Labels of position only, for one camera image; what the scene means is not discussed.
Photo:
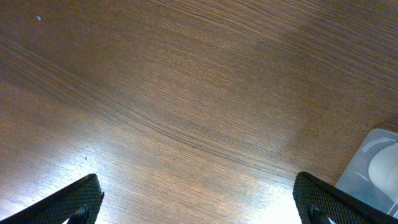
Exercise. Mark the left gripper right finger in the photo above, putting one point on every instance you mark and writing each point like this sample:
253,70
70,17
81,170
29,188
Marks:
320,202

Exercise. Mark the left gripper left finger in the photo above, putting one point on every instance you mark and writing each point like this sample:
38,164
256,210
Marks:
78,202

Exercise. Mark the cream cup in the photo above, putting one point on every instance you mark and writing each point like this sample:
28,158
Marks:
383,171

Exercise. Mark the clear plastic storage container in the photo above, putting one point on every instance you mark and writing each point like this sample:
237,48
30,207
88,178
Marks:
355,179

